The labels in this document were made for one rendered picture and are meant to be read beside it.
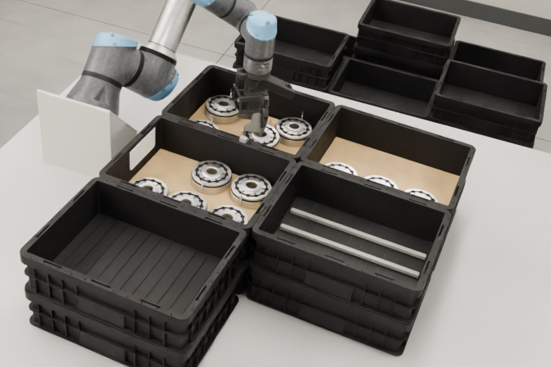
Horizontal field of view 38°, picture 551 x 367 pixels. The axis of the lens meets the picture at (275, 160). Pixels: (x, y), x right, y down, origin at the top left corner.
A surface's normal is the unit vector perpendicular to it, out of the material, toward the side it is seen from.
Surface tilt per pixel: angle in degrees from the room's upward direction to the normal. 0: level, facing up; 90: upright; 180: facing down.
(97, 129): 90
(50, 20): 0
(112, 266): 0
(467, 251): 0
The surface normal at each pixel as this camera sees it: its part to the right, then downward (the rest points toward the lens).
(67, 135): -0.33, 0.55
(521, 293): 0.10, -0.79
